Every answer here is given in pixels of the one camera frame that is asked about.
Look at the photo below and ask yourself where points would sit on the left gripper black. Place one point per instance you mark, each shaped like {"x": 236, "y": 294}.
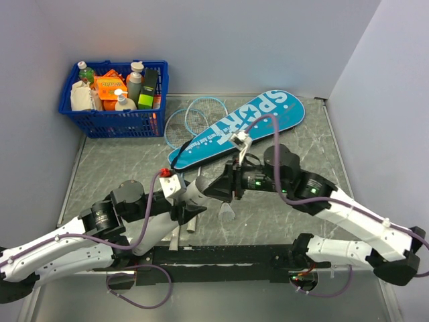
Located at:
{"x": 186, "y": 212}

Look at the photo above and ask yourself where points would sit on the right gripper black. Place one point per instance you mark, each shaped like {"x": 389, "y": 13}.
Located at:
{"x": 231, "y": 180}

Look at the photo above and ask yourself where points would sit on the white shuttlecock tube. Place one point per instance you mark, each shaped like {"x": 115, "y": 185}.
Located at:
{"x": 159, "y": 224}

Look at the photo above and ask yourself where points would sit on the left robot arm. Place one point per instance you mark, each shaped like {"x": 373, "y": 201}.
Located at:
{"x": 127, "y": 223}

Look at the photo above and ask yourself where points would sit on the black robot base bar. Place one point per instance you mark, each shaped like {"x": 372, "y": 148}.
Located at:
{"x": 227, "y": 263}

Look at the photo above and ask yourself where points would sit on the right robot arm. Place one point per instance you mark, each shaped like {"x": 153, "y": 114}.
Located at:
{"x": 387, "y": 249}

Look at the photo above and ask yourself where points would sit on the white shuttlecock on table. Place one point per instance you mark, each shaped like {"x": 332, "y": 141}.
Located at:
{"x": 226, "y": 213}

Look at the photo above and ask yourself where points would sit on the blue SPORT racket cover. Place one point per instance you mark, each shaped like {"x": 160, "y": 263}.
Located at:
{"x": 214, "y": 143}

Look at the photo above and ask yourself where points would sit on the blue racket near basket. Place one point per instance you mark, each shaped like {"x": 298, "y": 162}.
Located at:
{"x": 183, "y": 125}

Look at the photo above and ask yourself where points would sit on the blue racket behind cover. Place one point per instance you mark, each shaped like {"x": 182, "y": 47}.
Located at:
{"x": 206, "y": 109}

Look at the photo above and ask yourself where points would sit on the blue plastic shopping basket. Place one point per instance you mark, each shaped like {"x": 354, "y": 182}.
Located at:
{"x": 141, "y": 123}

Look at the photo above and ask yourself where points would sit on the black and green box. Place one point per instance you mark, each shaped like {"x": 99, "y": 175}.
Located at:
{"x": 148, "y": 89}

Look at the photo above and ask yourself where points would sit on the small white pump bottle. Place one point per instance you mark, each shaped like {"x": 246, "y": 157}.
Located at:
{"x": 123, "y": 103}

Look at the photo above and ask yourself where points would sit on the orange round item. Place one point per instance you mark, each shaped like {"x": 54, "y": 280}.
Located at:
{"x": 109, "y": 105}

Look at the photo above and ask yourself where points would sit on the grey bottle white pump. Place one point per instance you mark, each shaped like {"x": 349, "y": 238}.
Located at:
{"x": 134, "y": 81}

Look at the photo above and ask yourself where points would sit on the orange snack box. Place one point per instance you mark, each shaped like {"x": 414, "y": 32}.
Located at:
{"x": 106, "y": 87}

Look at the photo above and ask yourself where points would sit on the beige cloth bag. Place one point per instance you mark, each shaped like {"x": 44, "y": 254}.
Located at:
{"x": 83, "y": 98}

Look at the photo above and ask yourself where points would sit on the green bottle white cap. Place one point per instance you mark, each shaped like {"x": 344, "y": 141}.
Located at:
{"x": 86, "y": 73}

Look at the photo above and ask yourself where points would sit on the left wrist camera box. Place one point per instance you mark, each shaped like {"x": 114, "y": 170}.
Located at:
{"x": 172, "y": 184}

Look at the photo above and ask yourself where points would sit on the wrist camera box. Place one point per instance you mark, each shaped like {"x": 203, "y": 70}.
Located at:
{"x": 242, "y": 141}
{"x": 172, "y": 184}

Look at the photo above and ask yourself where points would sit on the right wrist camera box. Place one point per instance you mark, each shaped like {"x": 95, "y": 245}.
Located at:
{"x": 242, "y": 141}

